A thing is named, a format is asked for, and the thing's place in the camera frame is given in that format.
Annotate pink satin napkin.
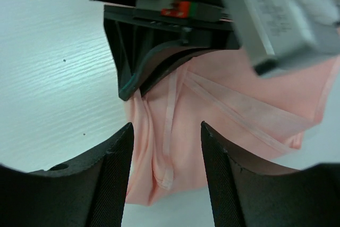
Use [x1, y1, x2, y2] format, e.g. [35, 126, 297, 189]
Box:
[124, 51, 339, 206]

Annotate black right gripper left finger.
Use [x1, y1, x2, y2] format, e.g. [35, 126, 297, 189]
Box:
[1, 123, 134, 227]

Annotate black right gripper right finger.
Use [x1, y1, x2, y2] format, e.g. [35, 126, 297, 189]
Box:
[201, 122, 339, 227]

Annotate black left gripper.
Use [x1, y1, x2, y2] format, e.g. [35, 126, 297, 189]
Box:
[91, 0, 240, 101]

